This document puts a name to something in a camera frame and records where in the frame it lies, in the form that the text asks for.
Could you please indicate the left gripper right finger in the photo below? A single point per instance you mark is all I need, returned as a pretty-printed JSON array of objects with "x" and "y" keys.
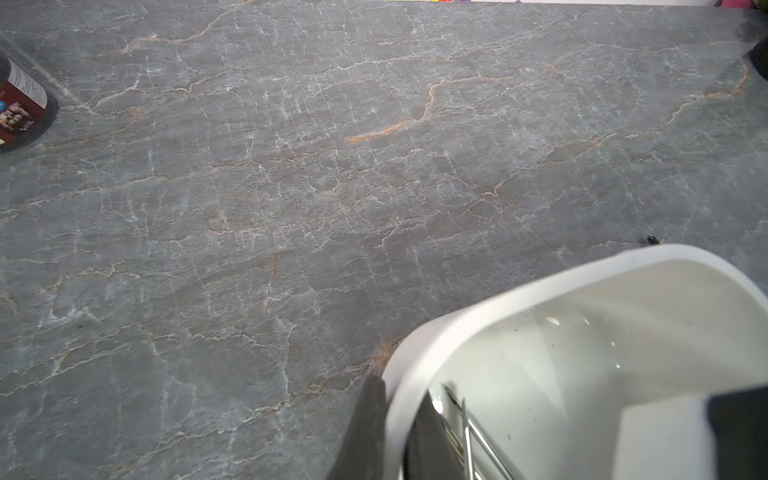
[{"x": 428, "y": 454}]

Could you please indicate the white storage box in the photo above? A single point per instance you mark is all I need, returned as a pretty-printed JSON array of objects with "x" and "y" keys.
[{"x": 547, "y": 368}]

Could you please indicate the black jar with label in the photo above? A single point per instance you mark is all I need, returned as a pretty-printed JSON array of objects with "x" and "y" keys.
[{"x": 28, "y": 109}]

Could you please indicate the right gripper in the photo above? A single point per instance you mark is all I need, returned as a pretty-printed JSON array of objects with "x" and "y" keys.
[{"x": 700, "y": 436}]

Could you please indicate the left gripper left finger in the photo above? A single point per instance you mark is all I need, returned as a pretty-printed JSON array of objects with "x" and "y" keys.
[{"x": 361, "y": 454}]

